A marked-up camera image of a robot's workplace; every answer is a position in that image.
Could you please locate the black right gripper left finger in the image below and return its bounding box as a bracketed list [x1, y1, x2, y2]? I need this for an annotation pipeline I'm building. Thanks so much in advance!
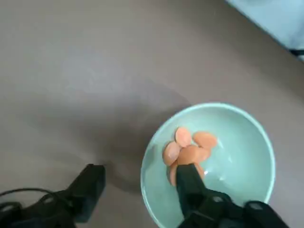
[0, 163, 106, 228]

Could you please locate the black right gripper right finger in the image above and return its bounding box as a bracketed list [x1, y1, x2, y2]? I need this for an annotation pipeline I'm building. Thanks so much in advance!
[177, 162, 289, 228]

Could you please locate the pale green bowl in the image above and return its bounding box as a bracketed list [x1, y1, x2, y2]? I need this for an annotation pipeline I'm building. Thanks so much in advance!
[140, 102, 276, 228]

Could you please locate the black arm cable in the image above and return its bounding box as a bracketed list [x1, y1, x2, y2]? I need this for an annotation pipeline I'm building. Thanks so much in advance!
[0, 188, 79, 209]

